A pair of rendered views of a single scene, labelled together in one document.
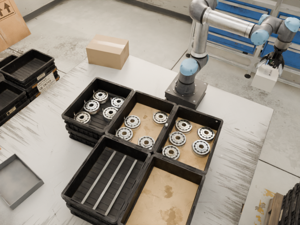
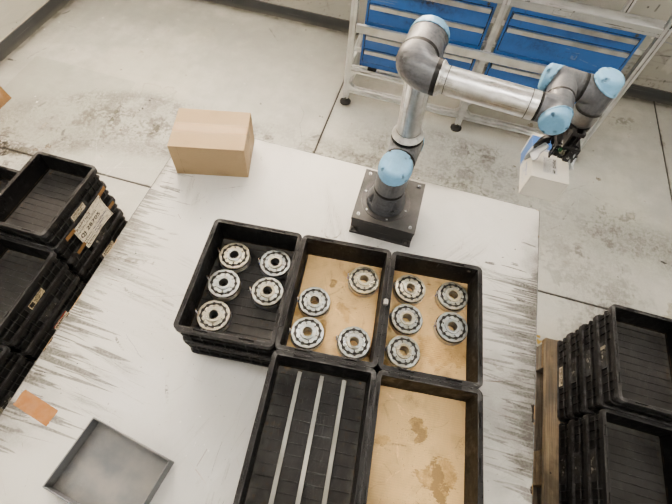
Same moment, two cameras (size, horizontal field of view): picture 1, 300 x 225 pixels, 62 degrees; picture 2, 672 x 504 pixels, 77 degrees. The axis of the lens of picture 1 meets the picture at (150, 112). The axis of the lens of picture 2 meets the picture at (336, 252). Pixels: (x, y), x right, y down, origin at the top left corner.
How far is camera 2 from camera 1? 50 cm
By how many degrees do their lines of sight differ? 15
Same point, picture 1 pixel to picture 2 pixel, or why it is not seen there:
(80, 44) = (126, 107)
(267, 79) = (553, 181)
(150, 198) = (392, 452)
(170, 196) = (424, 438)
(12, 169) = (98, 449)
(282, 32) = (591, 99)
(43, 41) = (46, 112)
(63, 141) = (182, 361)
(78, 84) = (172, 225)
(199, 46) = (412, 125)
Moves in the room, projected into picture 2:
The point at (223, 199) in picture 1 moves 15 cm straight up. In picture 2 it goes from (500, 405) to (520, 395)
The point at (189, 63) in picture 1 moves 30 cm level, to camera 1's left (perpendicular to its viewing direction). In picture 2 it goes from (396, 162) to (310, 171)
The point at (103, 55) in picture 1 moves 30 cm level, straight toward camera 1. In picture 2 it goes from (208, 156) to (231, 212)
